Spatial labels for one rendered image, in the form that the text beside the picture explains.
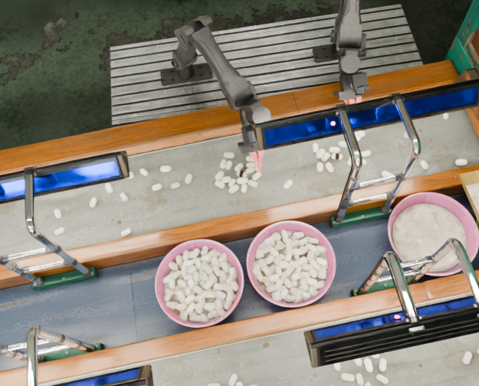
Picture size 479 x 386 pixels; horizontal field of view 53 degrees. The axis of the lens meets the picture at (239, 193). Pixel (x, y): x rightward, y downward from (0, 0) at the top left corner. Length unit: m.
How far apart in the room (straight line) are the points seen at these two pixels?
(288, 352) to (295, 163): 0.61
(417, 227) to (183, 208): 0.74
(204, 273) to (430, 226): 0.72
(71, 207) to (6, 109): 1.42
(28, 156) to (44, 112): 1.12
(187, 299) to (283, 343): 0.31
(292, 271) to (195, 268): 0.30
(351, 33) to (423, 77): 0.38
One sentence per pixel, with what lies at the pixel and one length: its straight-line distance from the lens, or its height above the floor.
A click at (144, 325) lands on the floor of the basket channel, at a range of 1.57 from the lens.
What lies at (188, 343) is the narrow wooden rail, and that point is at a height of 0.76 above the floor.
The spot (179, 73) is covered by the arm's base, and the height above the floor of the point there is 0.71.
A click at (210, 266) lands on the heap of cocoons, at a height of 0.73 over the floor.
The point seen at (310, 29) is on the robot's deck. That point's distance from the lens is 2.07.
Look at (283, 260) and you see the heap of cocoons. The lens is 1.51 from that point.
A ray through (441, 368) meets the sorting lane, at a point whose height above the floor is 0.74.
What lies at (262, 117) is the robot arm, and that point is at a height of 1.00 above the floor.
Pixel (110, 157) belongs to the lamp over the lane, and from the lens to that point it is 1.29.
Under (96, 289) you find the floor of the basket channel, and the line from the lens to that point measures 1.64.
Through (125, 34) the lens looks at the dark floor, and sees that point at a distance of 3.10.
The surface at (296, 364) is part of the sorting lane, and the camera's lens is 1.44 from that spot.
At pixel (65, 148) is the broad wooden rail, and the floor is 0.76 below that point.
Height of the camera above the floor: 2.18
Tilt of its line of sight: 65 degrees down
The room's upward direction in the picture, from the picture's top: 9 degrees counter-clockwise
